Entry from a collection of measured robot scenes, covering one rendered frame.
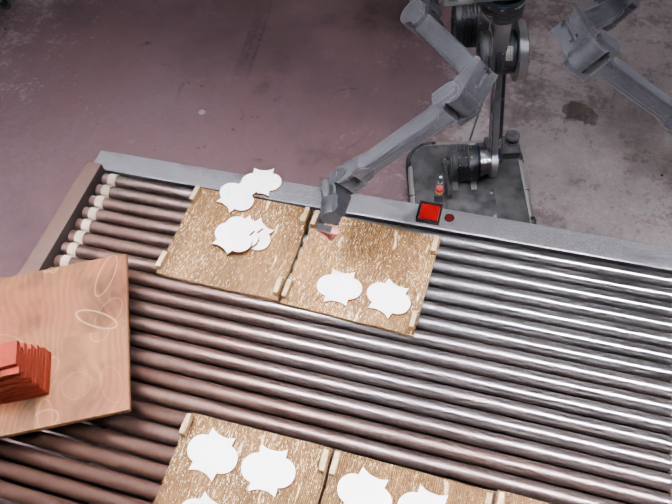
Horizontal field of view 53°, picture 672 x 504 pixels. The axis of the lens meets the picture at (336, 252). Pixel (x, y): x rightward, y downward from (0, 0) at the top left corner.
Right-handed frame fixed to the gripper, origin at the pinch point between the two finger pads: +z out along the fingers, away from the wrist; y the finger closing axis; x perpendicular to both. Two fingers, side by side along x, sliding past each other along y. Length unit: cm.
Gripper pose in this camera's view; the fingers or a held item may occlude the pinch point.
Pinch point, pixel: (335, 225)
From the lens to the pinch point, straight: 205.0
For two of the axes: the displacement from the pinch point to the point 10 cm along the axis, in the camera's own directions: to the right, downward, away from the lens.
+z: 0.8, 5.5, 8.3
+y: 3.0, -8.1, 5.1
